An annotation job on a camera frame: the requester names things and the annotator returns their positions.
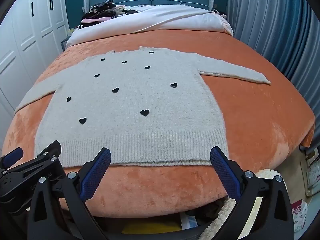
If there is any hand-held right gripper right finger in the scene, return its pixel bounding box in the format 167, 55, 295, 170
210, 146, 295, 240

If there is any yellow flat object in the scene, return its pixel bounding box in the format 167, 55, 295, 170
122, 219, 182, 234

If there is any orange plush blanket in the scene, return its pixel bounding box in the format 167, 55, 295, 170
0, 28, 316, 218

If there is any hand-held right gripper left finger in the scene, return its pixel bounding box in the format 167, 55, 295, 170
27, 147, 112, 240

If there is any white and blue box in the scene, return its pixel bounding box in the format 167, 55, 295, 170
180, 212, 198, 230

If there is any grey sweater with black hearts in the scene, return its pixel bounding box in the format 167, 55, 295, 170
14, 46, 272, 168

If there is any white wardrobe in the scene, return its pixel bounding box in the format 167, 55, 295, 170
0, 0, 70, 124

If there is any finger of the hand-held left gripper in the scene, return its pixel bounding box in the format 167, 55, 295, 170
34, 140, 62, 161
0, 147, 24, 170

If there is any floral storage box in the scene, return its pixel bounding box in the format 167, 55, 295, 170
299, 147, 320, 197

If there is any floral bag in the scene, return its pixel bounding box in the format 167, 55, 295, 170
291, 199, 308, 233

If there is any blue curtain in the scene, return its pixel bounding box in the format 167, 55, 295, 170
226, 0, 320, 107

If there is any white pillow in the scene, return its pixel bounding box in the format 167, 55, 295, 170
65, 4, 233, 49

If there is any pile of dark clothes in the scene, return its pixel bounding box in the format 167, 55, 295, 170
79, 0, 139, 30

